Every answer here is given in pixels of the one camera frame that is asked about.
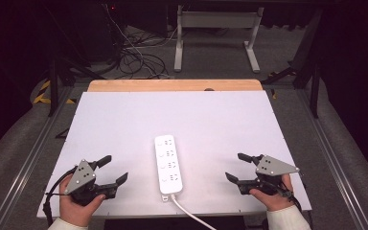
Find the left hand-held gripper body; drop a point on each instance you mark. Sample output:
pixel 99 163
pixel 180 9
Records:
pixel 83 180

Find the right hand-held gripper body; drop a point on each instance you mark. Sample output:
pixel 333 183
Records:
pixel 268 172

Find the white power strip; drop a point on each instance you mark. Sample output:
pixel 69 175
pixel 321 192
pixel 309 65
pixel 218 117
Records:
pixel 168 164

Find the person's right hand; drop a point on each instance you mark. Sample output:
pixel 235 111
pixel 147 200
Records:
pixel 273 196

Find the person's left hand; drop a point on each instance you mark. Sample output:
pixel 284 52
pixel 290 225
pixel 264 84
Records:
pixel 76 207

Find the yellow black hazard tape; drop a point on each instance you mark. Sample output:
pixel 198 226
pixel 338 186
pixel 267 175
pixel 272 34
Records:
pixel 46 94

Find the black metal stand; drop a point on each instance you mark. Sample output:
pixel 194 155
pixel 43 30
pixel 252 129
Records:
pixel 60 76
pixel 306 64

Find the aluminium floor rail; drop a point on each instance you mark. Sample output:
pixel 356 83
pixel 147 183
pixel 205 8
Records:
pixel 28 159
pixel 332 159

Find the white metal table frame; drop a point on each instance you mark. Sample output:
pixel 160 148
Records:
pixel 218 19

